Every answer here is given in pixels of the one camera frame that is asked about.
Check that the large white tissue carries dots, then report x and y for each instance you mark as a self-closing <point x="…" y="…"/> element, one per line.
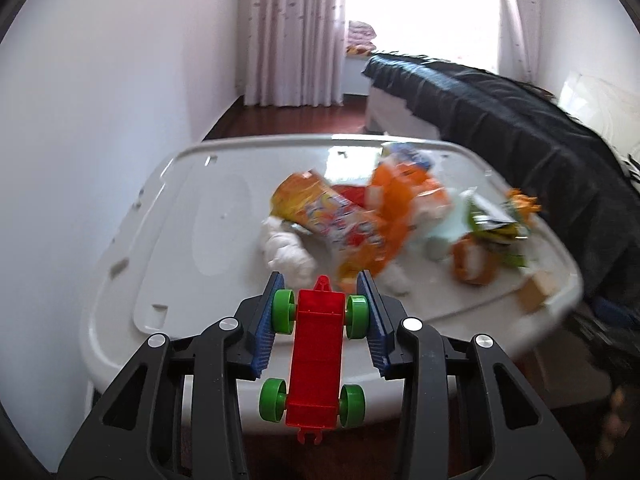
<point x="287" y="252"/>

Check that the white mattress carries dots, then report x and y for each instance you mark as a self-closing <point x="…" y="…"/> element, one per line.
<point x="395" y="110"/>

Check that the dark cloth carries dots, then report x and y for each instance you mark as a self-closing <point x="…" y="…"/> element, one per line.
<point x="607" y="332"/>

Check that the small blue white carton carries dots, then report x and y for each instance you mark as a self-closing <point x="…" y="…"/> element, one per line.
<point x="407" y="152"/>

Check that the yellow orange snack packet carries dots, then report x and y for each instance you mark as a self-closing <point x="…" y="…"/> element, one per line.
<point x="320" y="210"/>

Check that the green snack packet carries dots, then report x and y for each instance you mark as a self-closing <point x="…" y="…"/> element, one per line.
<point x="492" y="225"/>

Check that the white plastic table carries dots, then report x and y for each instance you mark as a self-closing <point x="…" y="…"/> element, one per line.
<point x="200" y="220"/>

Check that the orange plastic wrapper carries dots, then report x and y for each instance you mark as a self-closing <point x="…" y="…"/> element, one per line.
<point x="400" y="190"/>

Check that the red toy car green wheels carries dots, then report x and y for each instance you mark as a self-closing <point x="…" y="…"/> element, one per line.
<point x="317" y="350"/>

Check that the folded patterned quilts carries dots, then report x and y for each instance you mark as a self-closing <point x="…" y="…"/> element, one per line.
<point x="361" y="37"/>

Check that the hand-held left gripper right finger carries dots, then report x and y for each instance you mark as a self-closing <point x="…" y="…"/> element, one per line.
<point x="375" y="317"/>

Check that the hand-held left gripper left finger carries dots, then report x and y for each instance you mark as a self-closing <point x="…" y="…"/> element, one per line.
<point x="267" y="320"/>

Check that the red white wrapper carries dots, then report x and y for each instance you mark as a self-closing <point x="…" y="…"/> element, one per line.
<point x="350" y="195"/>

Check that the pink patterned curtain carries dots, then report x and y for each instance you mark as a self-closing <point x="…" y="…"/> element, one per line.
<point x="522" y="15"/>
<point x="295" y="35"/>

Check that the white board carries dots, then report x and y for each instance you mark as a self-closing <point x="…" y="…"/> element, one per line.
<point x="595" y="102"/>

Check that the orange green crumpled wrapper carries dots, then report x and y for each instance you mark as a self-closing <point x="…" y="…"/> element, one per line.
<point x="525" y="205"/>

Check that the small wooden block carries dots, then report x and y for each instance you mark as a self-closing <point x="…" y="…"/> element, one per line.
<point x="536" y="290"/>

